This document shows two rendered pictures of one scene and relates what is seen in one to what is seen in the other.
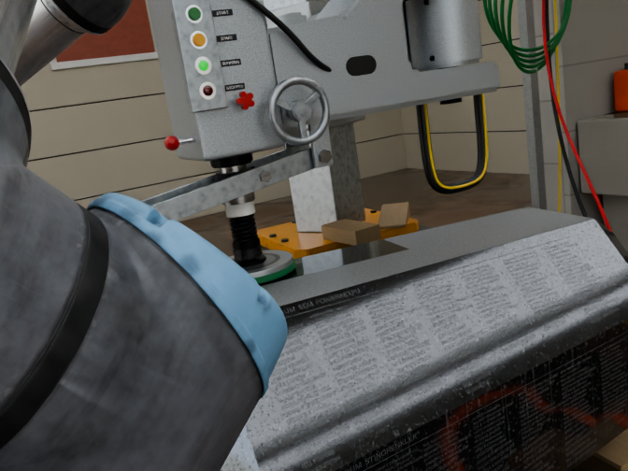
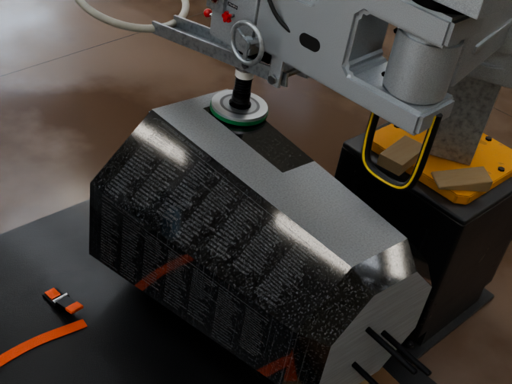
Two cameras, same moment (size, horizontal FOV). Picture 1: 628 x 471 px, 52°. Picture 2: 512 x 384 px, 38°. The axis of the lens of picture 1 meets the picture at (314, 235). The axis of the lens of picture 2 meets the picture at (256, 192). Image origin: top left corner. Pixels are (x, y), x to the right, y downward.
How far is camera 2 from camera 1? 2.32 m
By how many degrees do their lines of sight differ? 61
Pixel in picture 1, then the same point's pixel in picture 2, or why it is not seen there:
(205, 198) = (216, 52)
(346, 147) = (475, 97)
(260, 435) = (113, 161)
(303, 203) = not seen: hidden behind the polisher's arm
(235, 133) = (225, 30)
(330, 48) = (294, 18)
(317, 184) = not seen: hidden behind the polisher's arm
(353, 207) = (456, 147)
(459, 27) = (398, 66)
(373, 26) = (327, 23)
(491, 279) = (251, 219)
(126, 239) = not seen: outside the picture
